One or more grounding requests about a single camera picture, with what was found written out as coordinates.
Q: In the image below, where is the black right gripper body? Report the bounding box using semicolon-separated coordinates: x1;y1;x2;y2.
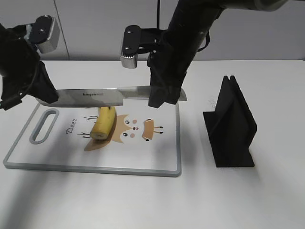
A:
147;30;191;95

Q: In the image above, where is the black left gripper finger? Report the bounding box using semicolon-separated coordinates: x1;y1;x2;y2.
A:
28;61;59;104

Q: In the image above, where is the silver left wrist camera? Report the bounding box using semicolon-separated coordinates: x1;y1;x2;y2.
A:
24;15;60;54

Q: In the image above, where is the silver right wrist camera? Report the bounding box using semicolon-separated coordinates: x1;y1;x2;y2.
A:
120;24;165;69

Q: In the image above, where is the black knife stand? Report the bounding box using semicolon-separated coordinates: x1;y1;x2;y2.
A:
203;75;257;167

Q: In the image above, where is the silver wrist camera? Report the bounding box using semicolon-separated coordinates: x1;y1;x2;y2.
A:
120;24;165;69
24;15;60;54

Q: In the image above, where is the kitchen knife white handle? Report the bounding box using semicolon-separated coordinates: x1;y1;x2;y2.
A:
39;85;188;108

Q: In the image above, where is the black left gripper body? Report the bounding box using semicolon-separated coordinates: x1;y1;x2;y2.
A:
0;24;40;105

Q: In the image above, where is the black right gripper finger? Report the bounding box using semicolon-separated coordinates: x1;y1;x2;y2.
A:
164;85;181;104
148;86;167;107

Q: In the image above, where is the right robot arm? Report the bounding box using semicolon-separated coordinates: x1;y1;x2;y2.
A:
147;0;286;108

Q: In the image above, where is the yellow banana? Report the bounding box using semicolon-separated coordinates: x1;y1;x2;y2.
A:
90;106;116;140

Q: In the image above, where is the white grey-rimmed cutting board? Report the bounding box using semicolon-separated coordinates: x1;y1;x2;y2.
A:
3;99;181;177

